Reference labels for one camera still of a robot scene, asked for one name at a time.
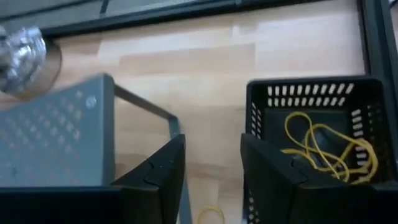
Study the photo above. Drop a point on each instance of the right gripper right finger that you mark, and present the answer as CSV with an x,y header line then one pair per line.
x,y
273,186

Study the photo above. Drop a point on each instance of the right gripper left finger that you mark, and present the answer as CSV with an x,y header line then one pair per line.
x,y
161,180

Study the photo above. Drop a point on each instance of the black plastic basket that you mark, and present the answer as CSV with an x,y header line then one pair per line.
x,y
273,121

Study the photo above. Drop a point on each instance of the grey perforated metal shelf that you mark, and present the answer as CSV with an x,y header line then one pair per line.
x,y
56,140

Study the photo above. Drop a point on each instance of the black aluminium table frame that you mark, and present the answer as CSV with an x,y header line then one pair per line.
x,y
376,37

